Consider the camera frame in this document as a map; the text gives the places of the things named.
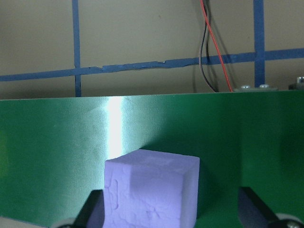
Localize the red and black wires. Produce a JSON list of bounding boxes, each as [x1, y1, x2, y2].
[[200, 0, 234, 93]]

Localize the purple foam cube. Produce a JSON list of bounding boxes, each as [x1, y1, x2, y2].
[[104, 149, 200, 228]]

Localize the thin black wire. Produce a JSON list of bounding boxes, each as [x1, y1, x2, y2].
[[198, 0, 218, 93]]

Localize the green conveyor belt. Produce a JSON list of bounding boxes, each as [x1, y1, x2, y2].
[[0, 76, 304, 228]]

